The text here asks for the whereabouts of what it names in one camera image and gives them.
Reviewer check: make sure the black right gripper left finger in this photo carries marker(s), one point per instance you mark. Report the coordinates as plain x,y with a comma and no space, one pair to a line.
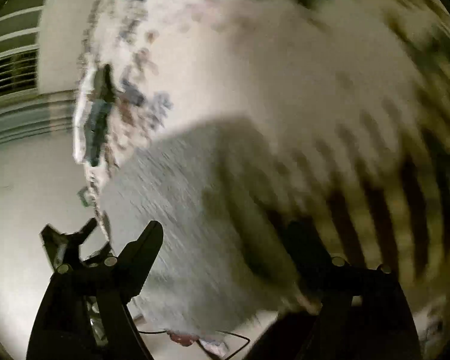
84,312

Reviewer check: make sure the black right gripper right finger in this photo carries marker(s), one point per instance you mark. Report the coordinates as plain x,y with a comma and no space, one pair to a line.
364,313

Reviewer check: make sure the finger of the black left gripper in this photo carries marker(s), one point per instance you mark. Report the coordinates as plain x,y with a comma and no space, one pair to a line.
64,249

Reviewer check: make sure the grey fluffy fleece pants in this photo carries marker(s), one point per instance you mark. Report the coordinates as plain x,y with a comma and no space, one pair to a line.
221,260

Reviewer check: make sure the folded cream cloth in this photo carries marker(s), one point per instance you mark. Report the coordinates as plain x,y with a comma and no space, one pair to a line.
82,110

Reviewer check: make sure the folded dark denim jeans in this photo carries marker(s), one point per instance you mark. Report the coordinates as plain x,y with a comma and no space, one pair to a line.
96,125

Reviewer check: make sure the striped window curtain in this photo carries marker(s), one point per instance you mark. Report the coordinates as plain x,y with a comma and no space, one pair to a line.
24,111

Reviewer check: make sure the floral plush bed blanket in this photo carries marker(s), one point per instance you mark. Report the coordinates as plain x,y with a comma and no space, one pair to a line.
352,97

